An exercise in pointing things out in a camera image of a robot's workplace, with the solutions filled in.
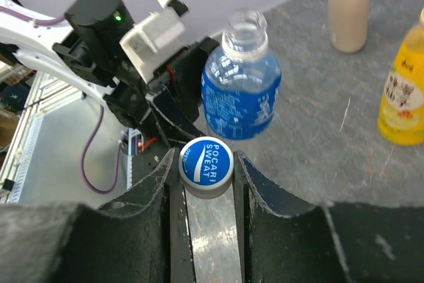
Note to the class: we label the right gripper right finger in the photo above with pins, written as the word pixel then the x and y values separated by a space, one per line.
pixel 282 238

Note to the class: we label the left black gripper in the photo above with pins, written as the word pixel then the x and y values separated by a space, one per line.
pixel 176 108

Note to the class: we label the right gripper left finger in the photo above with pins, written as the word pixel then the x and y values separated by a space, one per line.
pixel 140 236

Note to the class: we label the white blue pocari cap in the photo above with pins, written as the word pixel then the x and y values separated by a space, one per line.
pixel 206 167

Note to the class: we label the crushed clear water bottle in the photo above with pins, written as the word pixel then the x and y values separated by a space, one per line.
pixel 241 79

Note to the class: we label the yellow juice bottle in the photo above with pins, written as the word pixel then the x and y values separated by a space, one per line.
pixel 400 118

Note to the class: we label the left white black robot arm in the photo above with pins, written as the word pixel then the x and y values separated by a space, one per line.
pixel 84 52

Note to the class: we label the beige pump soap bottle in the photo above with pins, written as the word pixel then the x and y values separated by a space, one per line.
pixel 348 24

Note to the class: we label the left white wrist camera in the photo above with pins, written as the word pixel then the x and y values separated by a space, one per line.
pixel 151 42

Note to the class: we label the white cable duct rail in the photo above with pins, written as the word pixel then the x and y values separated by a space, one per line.
pixel 17 160

